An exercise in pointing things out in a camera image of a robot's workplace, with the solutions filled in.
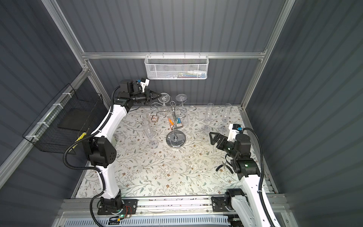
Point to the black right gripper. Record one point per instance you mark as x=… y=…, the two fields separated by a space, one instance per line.
x=223 y=138

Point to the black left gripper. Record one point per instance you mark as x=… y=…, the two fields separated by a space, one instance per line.
x=147 y=93

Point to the clear champagne flute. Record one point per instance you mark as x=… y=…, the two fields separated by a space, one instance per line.
x=146 y=116
x=152 y=142

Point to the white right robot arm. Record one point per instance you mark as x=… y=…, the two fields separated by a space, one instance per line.
x=250 y=202

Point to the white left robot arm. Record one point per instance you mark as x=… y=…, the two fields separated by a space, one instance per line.
x=98 y=147

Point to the silver wine glass rack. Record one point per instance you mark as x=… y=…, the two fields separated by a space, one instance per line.
x=175 y=138

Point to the black pliers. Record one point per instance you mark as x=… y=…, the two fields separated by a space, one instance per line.
x=224 y=165

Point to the colourful small packet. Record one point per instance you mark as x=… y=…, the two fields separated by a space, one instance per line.
x=175 y=123

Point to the items in white basket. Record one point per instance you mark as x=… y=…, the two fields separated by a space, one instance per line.
x=194 y=74

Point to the yellow black striped item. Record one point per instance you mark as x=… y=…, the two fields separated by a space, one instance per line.
x=78 y=139

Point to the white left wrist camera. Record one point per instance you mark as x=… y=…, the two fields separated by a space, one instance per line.
x=143 y=83

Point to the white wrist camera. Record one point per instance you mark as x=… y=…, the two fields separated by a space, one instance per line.
x=143 y=83
x=234 y=129

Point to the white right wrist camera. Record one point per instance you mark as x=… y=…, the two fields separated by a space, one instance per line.
x=234 y=129

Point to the white wire mesh basket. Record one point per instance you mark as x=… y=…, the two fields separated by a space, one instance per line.
x=159 y=68

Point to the black wire mesh basket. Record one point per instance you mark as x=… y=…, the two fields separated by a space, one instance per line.
x=72 y=116

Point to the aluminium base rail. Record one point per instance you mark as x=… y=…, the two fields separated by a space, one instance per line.
x=201 y=204

